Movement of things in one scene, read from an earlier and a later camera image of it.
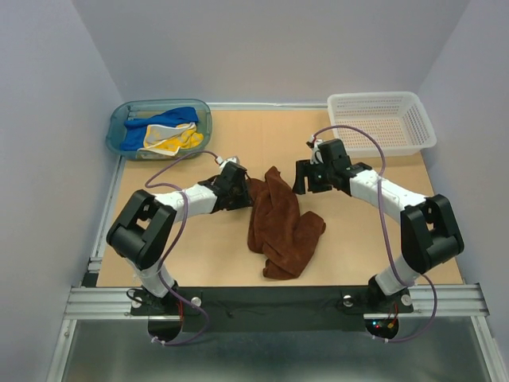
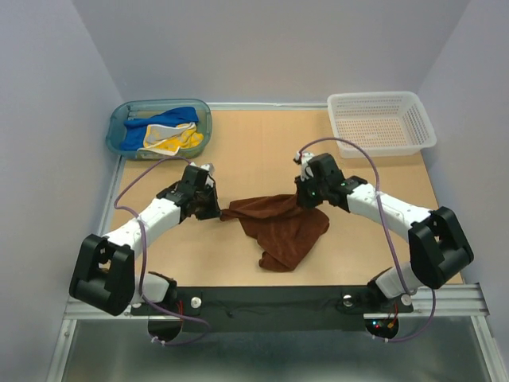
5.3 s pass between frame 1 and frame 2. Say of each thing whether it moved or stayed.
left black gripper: moved
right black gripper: moved
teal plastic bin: stayed
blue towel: stayed
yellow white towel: stayed
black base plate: stayed
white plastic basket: stayed
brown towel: moved
